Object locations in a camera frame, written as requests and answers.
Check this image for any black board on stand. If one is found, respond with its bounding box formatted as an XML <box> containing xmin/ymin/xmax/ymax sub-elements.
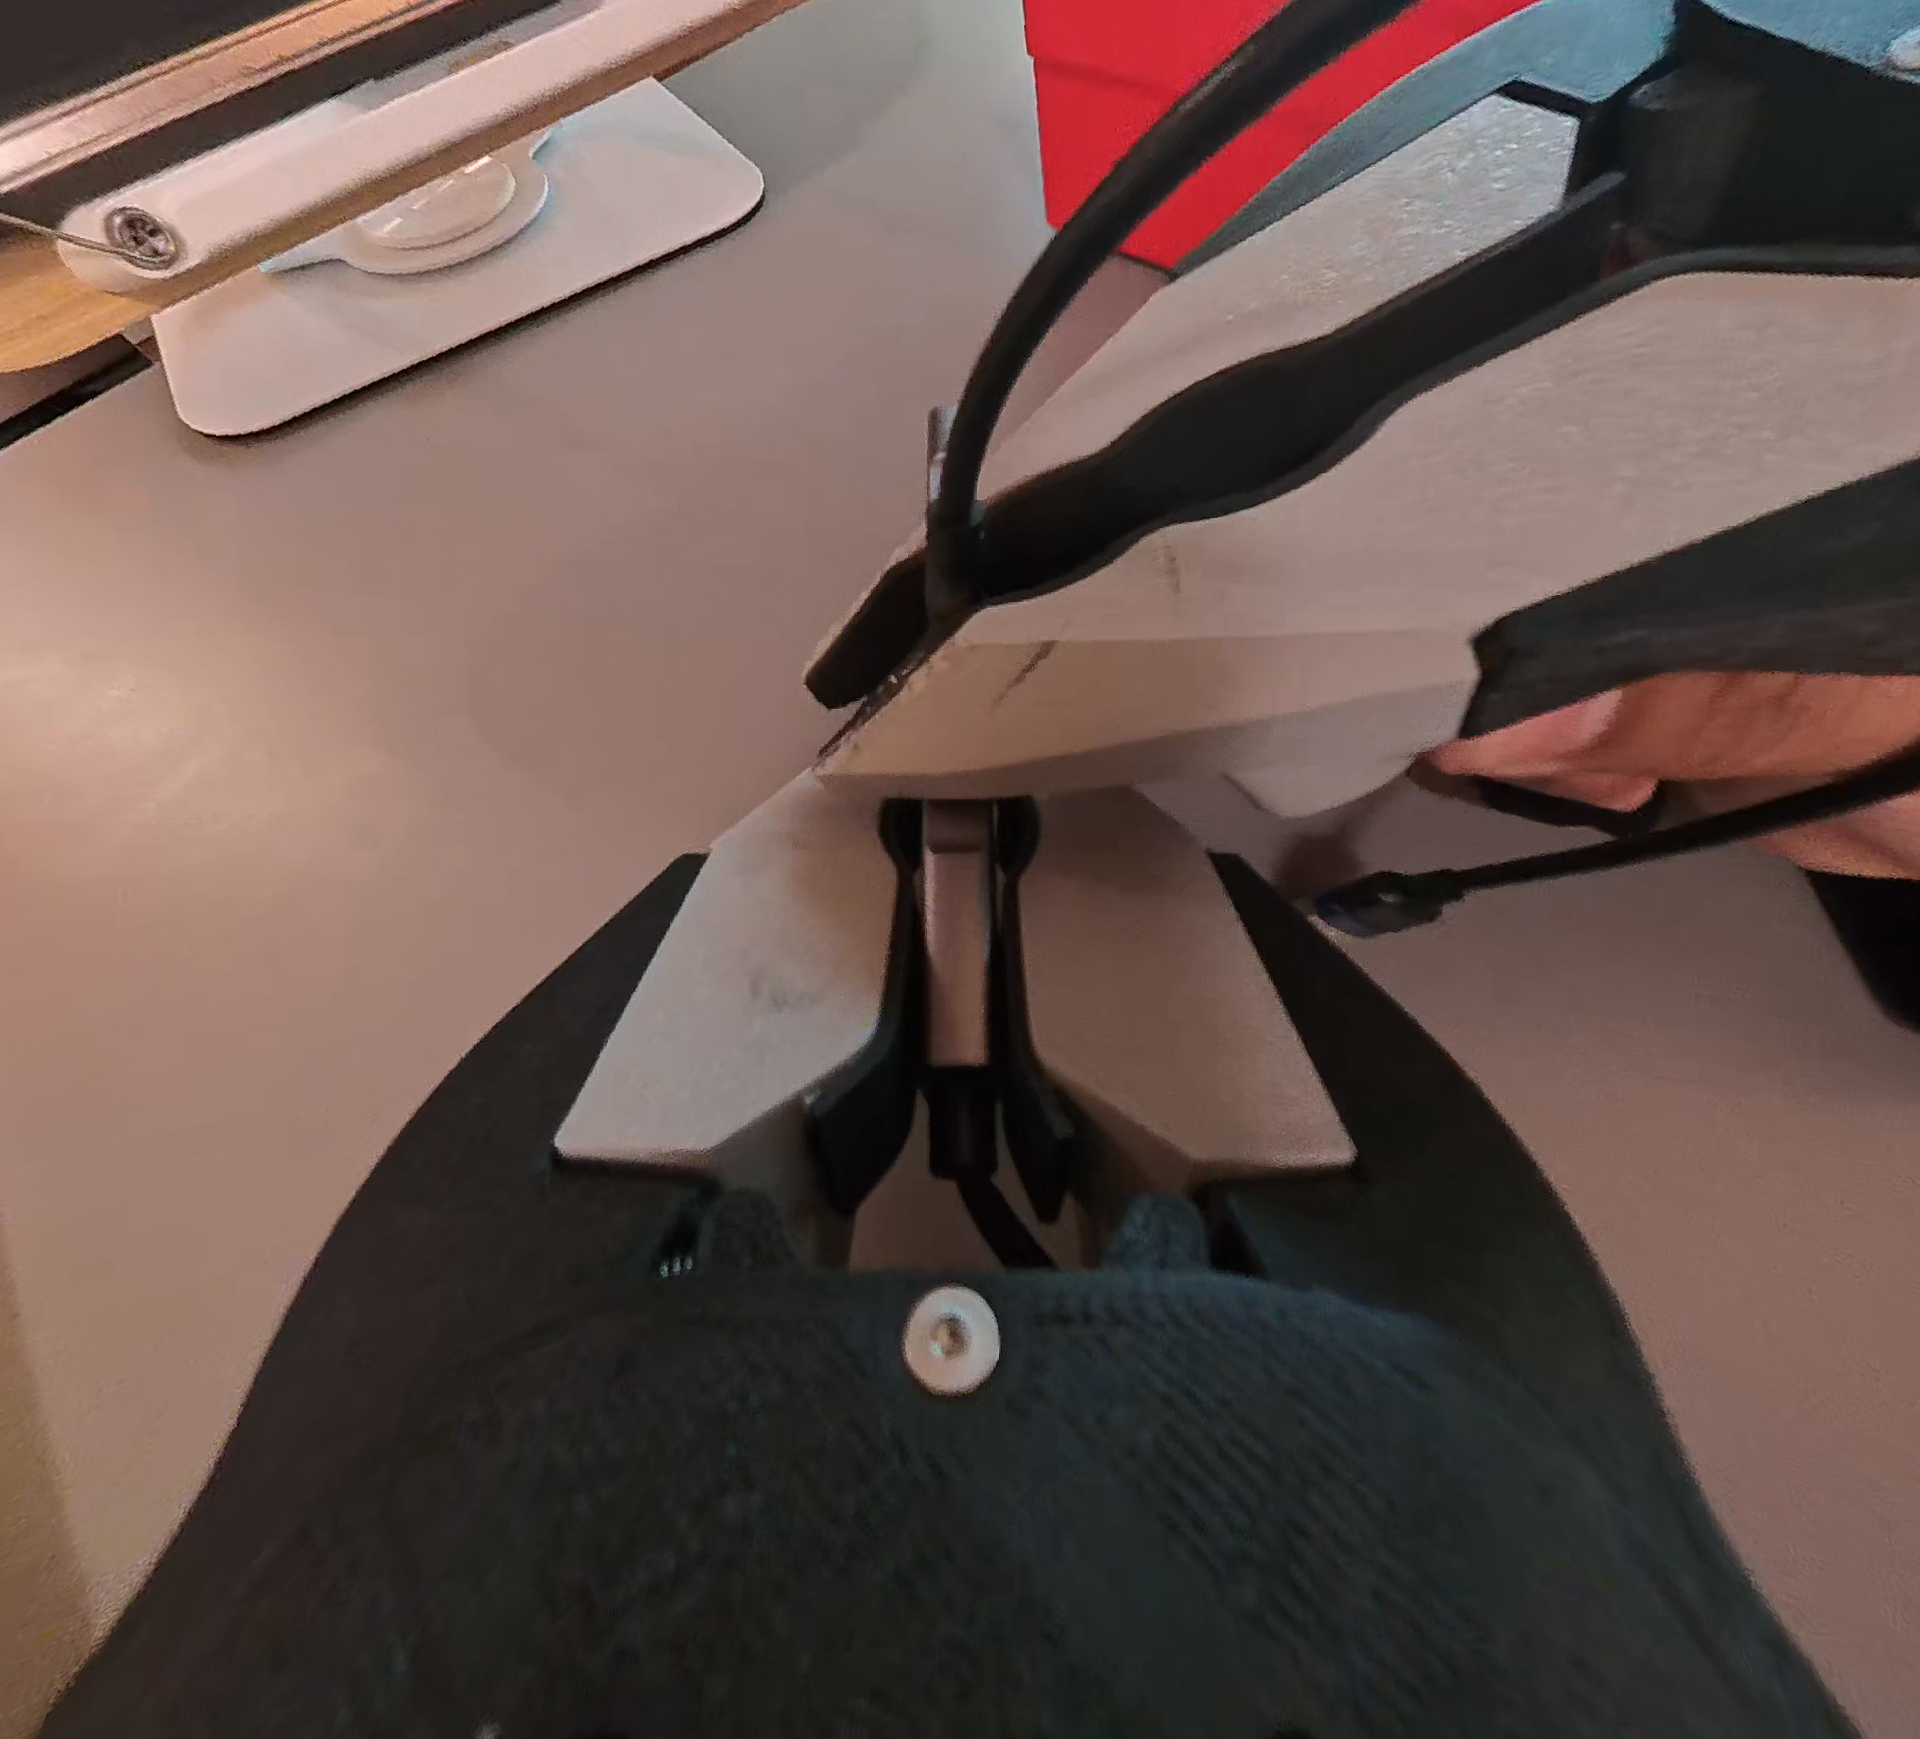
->
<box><xmin>0</xmin><ymin>0</ymin><xmax>919</xmax><ymax>379</ymax></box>

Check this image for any person's right hand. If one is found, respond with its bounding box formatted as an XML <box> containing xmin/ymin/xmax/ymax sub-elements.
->
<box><xmin>1412</xmin><ymin>672</ymin><xmax>1920</xmax><ymax>884</ymax></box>

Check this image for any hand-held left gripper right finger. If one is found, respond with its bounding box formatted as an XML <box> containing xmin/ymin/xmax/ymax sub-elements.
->
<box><xmin>999</xmin><ymin>784</ymin><xmax>1359</xmax><ymax>1220</ymax></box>

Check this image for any black hub cable with adapter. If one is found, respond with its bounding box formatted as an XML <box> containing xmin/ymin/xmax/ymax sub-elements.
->
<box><xmin>924</xmin><ymin>1063</ymin><xmax>1060</xmax><ymax>1275</ymax></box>

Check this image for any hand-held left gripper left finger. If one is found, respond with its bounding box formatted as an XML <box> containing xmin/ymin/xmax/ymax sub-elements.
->
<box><xmin>556</xmin><ymin>775</ymin><xmax>919</xmax><ymax>1216</ymax></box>

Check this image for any grey usb hub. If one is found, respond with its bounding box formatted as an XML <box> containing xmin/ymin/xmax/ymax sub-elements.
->
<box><xmin>915</xmin><ymin>795</ymin><xmax>1009</xmax><ymax>1089</ymax></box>

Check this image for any red plastic bin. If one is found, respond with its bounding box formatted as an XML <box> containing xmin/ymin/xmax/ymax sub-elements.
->
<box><xmin>1003</xmin><ymin>0</ymin><xmax>1876</xmax><ymax>274</ymax></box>

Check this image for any thick black cable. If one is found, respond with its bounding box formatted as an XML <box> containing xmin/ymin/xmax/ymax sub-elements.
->
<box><xmin>921</xmin><ymin>0</ymin><xmax>1717</xmax><ymax>626</ymax></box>

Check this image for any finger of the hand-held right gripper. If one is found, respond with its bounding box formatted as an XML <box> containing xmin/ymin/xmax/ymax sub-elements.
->
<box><xmin>991</xmin><ymin>105</ymin><xmax>1639</xmax><ymax>494</ymax></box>
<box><xmin>802</xmin><ymin>181</ymin><xmax>1920</xmax><ymax>828</ymax></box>

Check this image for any black usb-c cable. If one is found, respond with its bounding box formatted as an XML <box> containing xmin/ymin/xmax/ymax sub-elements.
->
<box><xmin>1310</xmin><ymin>744</ymin><xmax>1920</xmax><ymax>943</ymax></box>

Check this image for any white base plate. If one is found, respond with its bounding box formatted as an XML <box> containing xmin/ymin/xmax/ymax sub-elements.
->
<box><xmin>150</xmin><ymin>81</ymin><xmax>771</xmax><ymax>446</ymax></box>

